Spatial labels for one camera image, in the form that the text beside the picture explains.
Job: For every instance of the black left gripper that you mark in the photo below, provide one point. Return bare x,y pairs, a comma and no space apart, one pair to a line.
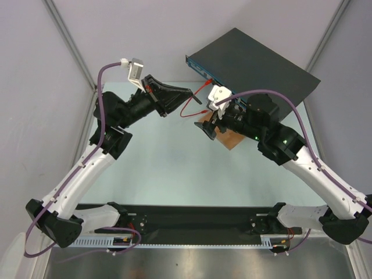
165,98

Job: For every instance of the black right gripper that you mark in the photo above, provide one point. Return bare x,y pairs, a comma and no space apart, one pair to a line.
218,122

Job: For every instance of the silver SFP module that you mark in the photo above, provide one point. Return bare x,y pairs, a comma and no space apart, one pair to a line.
195,98

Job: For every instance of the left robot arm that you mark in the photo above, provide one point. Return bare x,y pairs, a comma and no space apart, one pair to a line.
56,215

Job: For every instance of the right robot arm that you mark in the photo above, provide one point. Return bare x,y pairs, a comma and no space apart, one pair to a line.
345,215

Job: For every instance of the wooden base board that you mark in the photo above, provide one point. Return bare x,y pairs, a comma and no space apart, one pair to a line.
229,139

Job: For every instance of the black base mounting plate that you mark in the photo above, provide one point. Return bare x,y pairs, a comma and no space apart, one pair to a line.
203,225

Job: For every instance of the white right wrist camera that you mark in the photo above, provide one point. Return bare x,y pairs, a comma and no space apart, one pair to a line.
215,100

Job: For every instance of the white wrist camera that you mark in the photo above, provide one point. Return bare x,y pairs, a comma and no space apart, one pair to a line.
134,67
215,100

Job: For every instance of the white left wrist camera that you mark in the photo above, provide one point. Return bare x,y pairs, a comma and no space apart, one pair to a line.
134,67

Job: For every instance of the blue network switch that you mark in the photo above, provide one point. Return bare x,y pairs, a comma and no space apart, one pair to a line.
240,63

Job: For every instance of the white slotted cable duct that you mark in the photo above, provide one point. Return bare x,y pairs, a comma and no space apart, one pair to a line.
102,242

